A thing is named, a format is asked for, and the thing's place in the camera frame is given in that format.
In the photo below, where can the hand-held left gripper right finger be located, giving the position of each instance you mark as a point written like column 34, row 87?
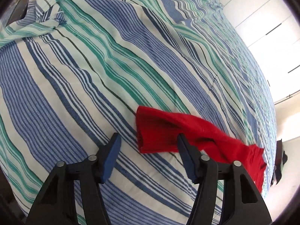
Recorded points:
column 186, row 154

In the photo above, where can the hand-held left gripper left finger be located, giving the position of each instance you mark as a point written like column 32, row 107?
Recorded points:
column 112, row 154

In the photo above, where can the red knit sweater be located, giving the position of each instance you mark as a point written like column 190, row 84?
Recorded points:
column 161, row 126

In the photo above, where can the striped bedspread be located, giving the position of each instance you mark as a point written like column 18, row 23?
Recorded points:
column 93, row 75

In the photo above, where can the dark cloth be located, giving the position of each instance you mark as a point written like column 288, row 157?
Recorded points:
column 280, row 159

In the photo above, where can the white wardrobe doors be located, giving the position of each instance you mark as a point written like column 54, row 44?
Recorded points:
column 257, row 16

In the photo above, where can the dark headboard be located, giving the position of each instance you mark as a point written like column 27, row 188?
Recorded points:
column 18, row 11

